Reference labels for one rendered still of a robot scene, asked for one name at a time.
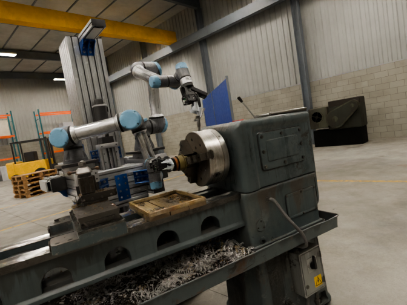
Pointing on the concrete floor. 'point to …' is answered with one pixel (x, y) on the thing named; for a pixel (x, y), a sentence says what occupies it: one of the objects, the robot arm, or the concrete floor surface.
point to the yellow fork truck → (31, 160)
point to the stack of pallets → (29, 183)
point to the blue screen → (218, 105)
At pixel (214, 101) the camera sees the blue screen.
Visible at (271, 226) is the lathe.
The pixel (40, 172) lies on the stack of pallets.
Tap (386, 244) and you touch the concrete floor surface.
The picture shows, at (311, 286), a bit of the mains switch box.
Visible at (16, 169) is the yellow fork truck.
